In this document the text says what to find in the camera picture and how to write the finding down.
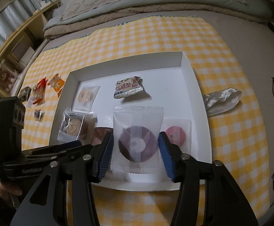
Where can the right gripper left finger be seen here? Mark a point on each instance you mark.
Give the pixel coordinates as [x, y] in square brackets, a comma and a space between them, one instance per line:
[45, 203]

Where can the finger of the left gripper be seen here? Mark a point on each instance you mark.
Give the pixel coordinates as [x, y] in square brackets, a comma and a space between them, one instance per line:
[70, 149]

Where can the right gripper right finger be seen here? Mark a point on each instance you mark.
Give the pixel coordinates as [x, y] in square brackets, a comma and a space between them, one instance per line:
[225, 203]

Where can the swirl cookie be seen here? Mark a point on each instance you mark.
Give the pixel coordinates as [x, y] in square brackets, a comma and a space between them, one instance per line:
[77, 126]

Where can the dark brown snack packet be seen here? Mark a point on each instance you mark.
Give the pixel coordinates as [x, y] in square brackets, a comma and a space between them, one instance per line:
[99, 134]

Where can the small dark candy packet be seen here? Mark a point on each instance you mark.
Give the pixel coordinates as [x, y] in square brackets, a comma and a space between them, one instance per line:
[38, 115]

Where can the beige donut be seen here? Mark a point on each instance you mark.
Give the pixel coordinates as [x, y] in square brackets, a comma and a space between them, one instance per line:
[85, 98]

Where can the purple donut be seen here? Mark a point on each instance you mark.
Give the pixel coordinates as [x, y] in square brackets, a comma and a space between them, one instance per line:
[136, 130]

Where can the red snack packet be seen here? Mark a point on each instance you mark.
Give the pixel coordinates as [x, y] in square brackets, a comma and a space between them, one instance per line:
[37, 94]

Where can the orange cracker packet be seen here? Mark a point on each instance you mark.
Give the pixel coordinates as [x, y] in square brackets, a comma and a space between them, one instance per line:
[57, 83]

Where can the black silver cake packet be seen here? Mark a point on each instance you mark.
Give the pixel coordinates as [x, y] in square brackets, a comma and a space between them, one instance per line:
[24, 94]

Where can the white cartoon candy packet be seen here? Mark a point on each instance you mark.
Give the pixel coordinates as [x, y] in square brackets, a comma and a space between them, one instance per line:
[128, 87]

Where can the pink donut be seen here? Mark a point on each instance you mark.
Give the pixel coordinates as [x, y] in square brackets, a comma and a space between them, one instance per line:
[179, 132]

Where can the person left hand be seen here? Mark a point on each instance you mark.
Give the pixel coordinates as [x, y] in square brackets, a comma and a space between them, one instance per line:
[7, 190]

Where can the yellow checkered mat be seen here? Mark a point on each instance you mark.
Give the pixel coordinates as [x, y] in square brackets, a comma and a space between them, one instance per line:
[238, 136]

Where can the white shallow box tray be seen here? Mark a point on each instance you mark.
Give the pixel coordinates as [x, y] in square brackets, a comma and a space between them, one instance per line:
[168, 80]

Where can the doll in red dress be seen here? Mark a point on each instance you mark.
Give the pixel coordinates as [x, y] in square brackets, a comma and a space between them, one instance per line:
[8, 78]

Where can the wooden bedside shelf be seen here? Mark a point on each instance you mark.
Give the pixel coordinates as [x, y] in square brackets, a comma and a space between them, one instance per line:
[29, 34]

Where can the white box on shelf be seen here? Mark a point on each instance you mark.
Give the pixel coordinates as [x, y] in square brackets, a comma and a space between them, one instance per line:
[27, 56]

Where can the crumpled silver wrapper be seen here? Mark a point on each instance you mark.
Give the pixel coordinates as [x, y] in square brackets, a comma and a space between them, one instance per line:
[219, 102]

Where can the silver grey curtain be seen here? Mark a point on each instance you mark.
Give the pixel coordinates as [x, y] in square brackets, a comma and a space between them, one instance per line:
[13, 16]

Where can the beige folded blanket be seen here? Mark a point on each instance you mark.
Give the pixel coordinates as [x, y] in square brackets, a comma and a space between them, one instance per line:
[58, 30]

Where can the grey blue folded duvet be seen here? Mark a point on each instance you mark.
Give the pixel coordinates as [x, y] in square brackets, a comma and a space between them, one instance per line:
[78, 17]

